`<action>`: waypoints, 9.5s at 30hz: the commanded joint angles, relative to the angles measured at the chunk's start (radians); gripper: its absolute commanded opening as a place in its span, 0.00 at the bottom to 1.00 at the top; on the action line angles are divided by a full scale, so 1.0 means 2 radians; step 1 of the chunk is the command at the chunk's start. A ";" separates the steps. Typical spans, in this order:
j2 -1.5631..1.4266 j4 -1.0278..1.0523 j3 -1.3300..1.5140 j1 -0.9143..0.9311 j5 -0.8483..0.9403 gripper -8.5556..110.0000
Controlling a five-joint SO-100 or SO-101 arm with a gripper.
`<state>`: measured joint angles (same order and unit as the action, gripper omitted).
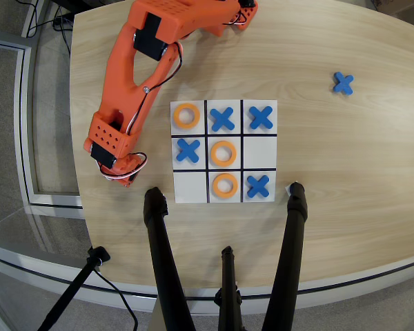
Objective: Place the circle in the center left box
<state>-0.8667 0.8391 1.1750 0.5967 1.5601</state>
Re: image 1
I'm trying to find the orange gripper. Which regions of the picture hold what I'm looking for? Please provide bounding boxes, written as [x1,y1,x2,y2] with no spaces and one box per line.
[99,153,148,189]

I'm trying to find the blue foam cross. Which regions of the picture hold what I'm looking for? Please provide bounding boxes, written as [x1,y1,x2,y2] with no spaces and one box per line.
[333,71,355,96]
[175,138,201,163]
[209,106,235,132]
[246,174,270,199]
[248,105,275,131]

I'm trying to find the black tripod leg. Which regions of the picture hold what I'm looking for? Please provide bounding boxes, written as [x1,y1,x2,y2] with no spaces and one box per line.
[261,182,308,331]
[213,245,244,331]
[143,186,197,331]

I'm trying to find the white framed glass panel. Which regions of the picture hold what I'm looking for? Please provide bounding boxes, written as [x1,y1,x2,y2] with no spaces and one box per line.
[0,37,84,211]

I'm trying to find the thin black stand pole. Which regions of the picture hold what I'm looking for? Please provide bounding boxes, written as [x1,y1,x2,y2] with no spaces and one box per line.
[37,246,111,331]

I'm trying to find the white tic-tac-toe board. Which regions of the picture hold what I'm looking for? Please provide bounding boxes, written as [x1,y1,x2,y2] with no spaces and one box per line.
[170,99,279,204]

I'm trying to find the white robot servo cable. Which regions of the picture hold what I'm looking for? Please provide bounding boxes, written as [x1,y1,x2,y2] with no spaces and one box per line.
[99,151,148,181]

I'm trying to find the orange foam ring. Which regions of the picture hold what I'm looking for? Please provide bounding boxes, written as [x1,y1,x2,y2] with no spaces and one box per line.
[173,102,201,130]
[212,172,240,199]
[210,140,237,168]

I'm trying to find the black stand cable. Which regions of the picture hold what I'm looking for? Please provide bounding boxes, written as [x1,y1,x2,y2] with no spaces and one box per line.
[92,268,139,331]

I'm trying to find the black floor cables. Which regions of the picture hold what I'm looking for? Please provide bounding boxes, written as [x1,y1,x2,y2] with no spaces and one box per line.
[20,0,73,56]

